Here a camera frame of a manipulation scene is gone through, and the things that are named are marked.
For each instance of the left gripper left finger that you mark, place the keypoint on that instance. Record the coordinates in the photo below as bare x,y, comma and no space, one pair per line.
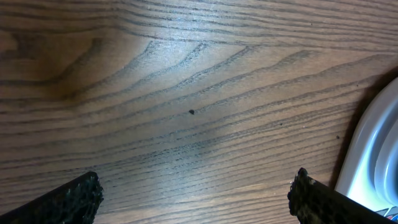
76,201

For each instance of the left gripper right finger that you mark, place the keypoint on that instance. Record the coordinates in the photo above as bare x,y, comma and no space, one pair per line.
314,203

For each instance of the white digital kitchen scale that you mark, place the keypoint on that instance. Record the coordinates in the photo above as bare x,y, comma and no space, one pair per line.
369,172

